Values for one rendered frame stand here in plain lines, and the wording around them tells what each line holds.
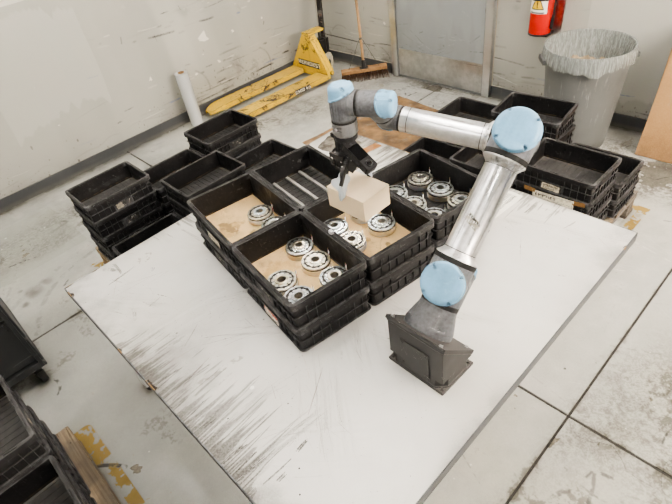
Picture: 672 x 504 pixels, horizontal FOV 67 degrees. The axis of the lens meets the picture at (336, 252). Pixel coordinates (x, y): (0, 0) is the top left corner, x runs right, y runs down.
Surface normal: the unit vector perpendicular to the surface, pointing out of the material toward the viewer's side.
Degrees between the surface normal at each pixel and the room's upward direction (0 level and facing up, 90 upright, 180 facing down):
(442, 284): 56
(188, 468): 0
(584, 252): 0
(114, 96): 90
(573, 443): 0
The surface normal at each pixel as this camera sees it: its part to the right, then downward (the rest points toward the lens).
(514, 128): -0.28, -0.12
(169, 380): -0.13, -0.75
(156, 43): 0.70, 0.39
